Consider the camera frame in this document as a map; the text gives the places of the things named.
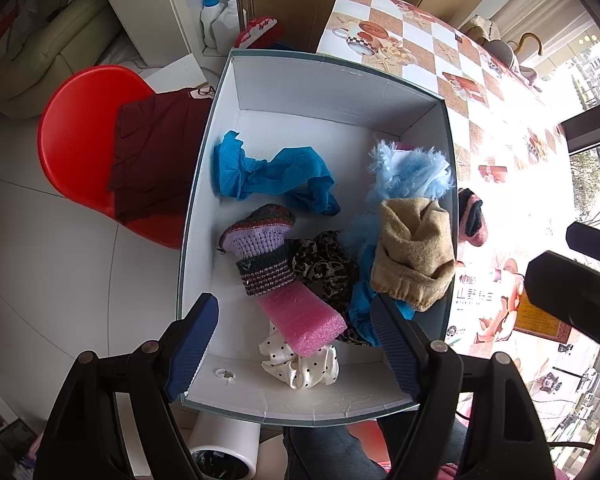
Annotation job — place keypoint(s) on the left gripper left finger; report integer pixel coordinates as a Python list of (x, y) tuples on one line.
[(187, 342)]

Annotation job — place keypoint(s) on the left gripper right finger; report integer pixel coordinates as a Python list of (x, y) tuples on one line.
[(403, 343)]

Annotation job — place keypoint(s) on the blue cloth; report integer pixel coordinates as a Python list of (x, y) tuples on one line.
[(362, 298), (298, 175)]

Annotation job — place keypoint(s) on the white polka dot scrunchie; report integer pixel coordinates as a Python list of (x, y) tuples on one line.
[(282, 363)]

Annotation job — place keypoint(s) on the tan brown sock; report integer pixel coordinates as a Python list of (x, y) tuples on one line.
[(414, 259)]

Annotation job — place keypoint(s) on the small pink foam sponge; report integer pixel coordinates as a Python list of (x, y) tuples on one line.
[(305, 321)]

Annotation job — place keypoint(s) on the dark knitted sock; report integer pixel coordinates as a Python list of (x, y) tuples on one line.
[(258, 243)]

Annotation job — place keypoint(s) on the leopard print fabric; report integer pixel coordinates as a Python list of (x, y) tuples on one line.
[(326, 269)]

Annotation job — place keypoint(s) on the light blue fluffy fabric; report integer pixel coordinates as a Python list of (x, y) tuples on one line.
[(397, 173)]

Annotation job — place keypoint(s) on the red patterned carton box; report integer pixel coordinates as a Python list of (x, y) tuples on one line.
[(533, 321)]

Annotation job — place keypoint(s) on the white cylindrical roll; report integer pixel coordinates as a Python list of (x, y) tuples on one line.
[(224, 448)]

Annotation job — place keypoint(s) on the checkered patterned tablecloth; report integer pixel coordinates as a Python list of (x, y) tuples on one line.
[(508, 150)]

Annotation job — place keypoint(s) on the pink black small sock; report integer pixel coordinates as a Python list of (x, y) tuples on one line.
[(472, 226)]

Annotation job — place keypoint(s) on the grey open storage box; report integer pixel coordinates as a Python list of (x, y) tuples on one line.
[(275, 100)]

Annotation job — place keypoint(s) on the dark red garment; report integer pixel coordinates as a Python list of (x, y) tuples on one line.
[(156, 146)]

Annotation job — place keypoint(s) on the red plastic stool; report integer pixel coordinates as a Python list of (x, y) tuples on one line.
[(76, 144)]

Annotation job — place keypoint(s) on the chair with clothes pile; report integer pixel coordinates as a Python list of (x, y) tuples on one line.
[(486, 34)]

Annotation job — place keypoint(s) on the white detergent bottles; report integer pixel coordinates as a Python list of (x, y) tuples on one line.
[(220, 24)]

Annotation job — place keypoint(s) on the green sofa cushion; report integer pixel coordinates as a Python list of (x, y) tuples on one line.
[(33, 68)]

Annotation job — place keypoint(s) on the yellow umbrella handle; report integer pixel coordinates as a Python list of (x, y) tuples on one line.
[(528, 44)]

